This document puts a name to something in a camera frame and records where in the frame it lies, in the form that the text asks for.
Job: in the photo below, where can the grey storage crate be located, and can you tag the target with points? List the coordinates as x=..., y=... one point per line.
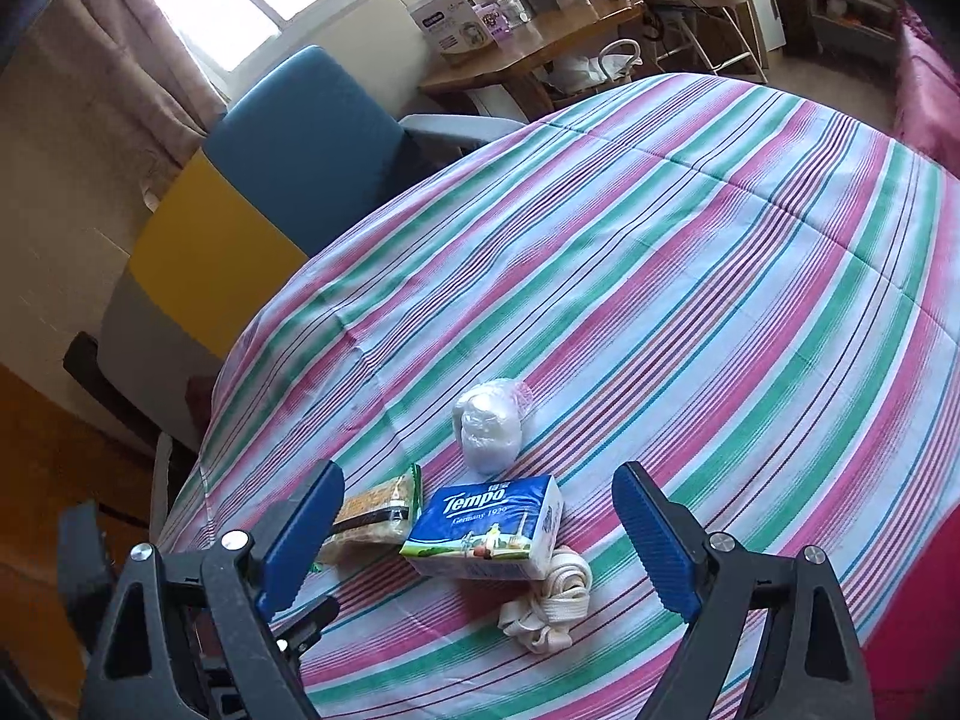
x=855, y=22

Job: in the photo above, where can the red cloth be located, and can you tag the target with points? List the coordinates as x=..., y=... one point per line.
x=922, y=615

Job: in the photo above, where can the purple printed box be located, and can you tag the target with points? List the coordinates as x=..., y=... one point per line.
x=499, y=19

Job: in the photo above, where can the striped bed sheet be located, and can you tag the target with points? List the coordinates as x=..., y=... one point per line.
x=675, y=277

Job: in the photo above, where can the blue white tissue pack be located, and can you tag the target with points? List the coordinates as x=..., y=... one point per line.
x=480, y=525

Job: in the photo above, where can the white appliance box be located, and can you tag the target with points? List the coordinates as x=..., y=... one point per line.
x=450, y=22

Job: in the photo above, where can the pink red blanket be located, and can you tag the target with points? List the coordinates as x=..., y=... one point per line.
x=930, y=90

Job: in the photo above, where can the wooden desk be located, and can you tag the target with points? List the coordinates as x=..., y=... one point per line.
x=525, y=60

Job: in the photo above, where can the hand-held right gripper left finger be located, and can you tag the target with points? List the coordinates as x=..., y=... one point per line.
x=296, y=540

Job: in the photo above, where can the white plastic shopping bag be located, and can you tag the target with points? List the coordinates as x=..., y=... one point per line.
x=592, y=71

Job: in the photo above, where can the white plastic bag bundle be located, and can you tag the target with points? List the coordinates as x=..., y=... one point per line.
x=491, y=427

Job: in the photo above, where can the yellow banded snack packet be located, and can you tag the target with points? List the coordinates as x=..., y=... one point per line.
x=375, y=514

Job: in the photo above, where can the white small cabinet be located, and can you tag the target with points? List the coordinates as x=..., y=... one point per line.
x=765, y=7

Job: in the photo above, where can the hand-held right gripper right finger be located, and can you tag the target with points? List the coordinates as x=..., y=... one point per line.
x=656, y=540

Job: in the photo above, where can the grey yellow blue sofa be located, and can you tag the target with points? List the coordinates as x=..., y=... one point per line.
x=300, y=135

